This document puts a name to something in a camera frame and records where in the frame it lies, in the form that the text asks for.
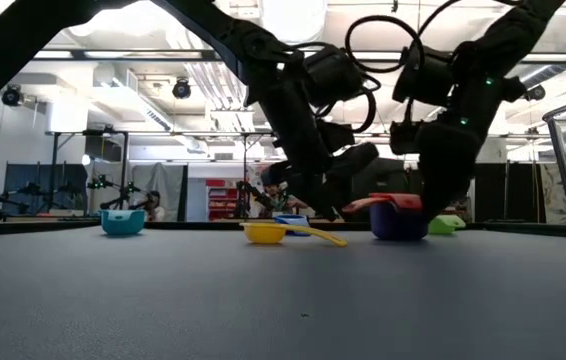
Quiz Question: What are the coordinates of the blue partition panel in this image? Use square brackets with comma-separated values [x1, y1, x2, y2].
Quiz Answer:
[3, 162, 89, 216]

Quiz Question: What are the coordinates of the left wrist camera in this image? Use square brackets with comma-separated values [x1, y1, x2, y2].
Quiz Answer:
[305, 43, 367, 109]

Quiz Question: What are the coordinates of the yellow measuring cup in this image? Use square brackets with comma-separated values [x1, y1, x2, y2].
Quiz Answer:
[240, 222, 349, 248]

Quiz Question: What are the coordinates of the person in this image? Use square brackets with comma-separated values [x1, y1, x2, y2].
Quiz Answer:
[135, 191, 165, 222]
[262, 182, 310, 217]

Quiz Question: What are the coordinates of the red shelf rack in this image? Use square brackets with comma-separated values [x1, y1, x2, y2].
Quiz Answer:
[206, 178, 240, 221]

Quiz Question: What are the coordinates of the teal measuring cup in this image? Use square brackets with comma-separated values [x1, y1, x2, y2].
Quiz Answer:
[99, 208, 147, 237]

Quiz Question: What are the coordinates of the red measuring cup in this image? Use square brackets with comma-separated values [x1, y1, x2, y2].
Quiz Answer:
[341, 193, 423, 214]

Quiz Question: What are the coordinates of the right camera cable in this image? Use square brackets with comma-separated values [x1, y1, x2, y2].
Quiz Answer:
[344, 0, 464, 74]

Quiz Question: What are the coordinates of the grey hanging cloth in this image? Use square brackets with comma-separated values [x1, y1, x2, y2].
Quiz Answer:
[130, 162, 188, 221]

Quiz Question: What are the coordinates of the purple measuring cup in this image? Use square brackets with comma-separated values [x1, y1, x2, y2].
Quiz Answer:
[368, 200, 430, 242]

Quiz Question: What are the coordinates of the dark grey table mat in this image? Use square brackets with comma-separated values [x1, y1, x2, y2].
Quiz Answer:
[0, 227, 566, 360]

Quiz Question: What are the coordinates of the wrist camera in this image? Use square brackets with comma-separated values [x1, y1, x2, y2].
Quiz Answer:
[305, 43, 367, 109]
[391, 45, 457, 108]

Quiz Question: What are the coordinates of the camera cable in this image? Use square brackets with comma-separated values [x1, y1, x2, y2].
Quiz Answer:
[312, 73, 380, 135]
[344, 0, 464, 74]

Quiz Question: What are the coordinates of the green measuring cup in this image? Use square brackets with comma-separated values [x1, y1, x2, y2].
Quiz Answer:
[427, 214, 467, 236]

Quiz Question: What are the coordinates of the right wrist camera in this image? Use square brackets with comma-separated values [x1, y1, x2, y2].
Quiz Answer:
[391, 45, 457, 108]

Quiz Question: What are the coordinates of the blue measuring cup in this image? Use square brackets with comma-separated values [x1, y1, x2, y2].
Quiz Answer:
[272, 213, 311, 237]

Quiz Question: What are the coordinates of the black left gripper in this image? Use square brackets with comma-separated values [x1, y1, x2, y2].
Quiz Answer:
[235, 23, 380, 222]

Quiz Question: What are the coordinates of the large black monitor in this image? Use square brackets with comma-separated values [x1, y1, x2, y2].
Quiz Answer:
[373, 157, 417, 196]

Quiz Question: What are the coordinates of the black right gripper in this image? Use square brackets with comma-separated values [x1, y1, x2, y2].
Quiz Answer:
[389, 43, 528, 222]

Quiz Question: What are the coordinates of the black ceiling spotlight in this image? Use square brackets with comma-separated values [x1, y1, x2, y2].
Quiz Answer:
[171, 76, 193, 101]
[1, 84, 24, 108]
[523, 83, 547, 103]

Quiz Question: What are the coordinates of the left camera cable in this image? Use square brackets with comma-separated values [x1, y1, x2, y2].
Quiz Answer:
[312, 73, 380, 135]

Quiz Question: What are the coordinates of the black metal stand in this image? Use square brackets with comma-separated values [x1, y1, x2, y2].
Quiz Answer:
[45, 128, 130, 222]

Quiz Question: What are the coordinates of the black partition panel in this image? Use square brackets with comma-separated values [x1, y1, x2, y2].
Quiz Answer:
[473, 162, 539, 224]

